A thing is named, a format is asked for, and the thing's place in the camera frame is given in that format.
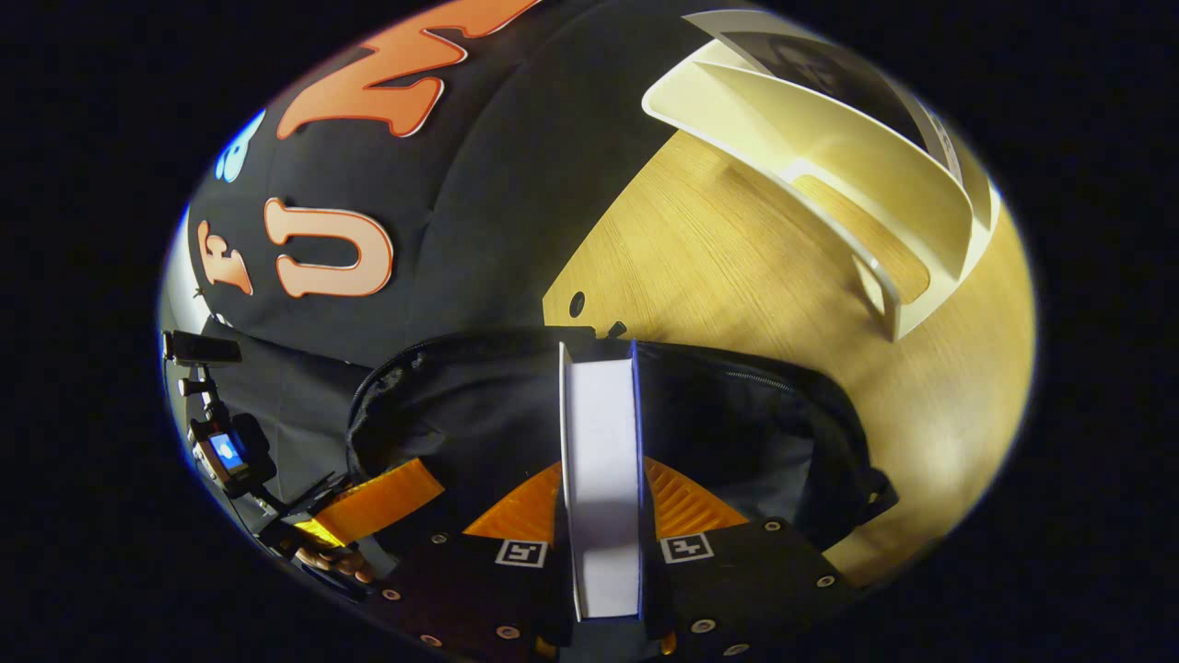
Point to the black schoolbag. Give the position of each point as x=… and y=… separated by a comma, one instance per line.
x=479, y=405

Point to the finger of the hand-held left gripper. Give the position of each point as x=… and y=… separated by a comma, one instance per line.
x=378, y=502

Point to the black round table grommet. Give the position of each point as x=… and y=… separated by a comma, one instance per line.
x=577, y=302

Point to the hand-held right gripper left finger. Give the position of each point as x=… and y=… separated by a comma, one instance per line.
x=470, y=589

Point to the white bookshelf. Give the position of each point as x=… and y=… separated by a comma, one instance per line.
x=829, y=147

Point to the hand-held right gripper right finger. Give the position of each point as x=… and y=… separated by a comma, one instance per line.
x=737, y=589

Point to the blue cover book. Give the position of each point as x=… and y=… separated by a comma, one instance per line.
x=603, y=460

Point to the dark grey cover book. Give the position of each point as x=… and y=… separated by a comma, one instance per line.
x=829, y=74

